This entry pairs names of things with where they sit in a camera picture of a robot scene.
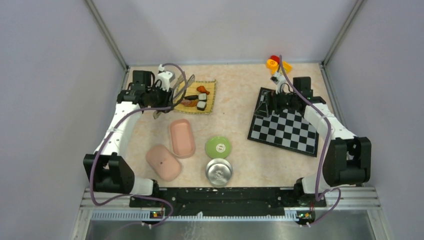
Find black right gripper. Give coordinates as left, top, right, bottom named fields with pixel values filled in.
left=254, top=87, right=298, bottom=118

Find dark seaweed roll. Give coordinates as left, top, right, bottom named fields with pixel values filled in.
left=184, top=95, right=199, bottom=101

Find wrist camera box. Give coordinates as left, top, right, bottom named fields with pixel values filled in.
left=270, top=71, right=287, bottom=85
left=154, top=64, right=175, bottom=92

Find red toy block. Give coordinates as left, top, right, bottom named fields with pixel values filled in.
left=270, top=55, right=281, bottom=63

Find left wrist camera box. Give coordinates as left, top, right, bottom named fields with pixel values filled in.
left=154, top=64, right=175, bottom=92

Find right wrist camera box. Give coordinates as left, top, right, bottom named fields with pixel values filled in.
left=270, top=71, right=287, bottom=85

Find orange round toy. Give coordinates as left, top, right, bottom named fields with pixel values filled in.
left=266, top=58, right=279, bottom=71

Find white rice sushi cube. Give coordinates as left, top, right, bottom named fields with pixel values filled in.
left=196, top=101, right=207, bottom=111

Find bamboo mat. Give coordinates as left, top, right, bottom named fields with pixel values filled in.
left=174, top=79, right=217, bottom=115

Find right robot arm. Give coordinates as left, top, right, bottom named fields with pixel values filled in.
left=248, top=74, right=372, bottom=206

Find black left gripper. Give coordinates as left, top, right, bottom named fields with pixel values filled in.
left=146, top=82, right=175, bottom=114

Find silver metal tongs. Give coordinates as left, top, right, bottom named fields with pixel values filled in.
left=172, top=74, right=196, bottom=106

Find round steel container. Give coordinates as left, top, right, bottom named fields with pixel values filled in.
left=205, top=158, right=233, bottom=188

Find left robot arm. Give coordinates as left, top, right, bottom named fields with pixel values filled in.
left=83, top=70, right=175, bottom=207

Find aluminium frame rail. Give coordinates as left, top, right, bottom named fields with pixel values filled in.
left=71, top=187, right=393, bottom=240

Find orange chicken drumstick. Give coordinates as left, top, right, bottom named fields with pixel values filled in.
left=196, top=85, right=210, bottom=95

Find brown meat piece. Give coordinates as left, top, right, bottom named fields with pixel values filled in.
left=180, top=99, right=193, bottom=107

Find pink lunch box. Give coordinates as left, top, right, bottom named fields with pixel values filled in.
left=169, top=118, right=196, bottom=159

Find green round lid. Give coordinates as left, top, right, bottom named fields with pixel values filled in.
left=204, top=136, right=232, bottom=159

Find yellow toy block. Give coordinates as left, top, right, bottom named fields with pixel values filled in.
left=270, top=61, right=293, bottom=75

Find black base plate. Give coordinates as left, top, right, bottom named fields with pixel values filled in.
left=129, top=187, right=327, bottom=217

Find pink lunch box lid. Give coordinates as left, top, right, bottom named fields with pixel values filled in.
left=145, top=144, right=182, bottom=182

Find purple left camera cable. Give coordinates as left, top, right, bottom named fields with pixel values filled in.
left=89, top=62, right=188, bottom=229

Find checkerboard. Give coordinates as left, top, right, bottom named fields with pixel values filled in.
left=247, top=87, right=323, bottom=157

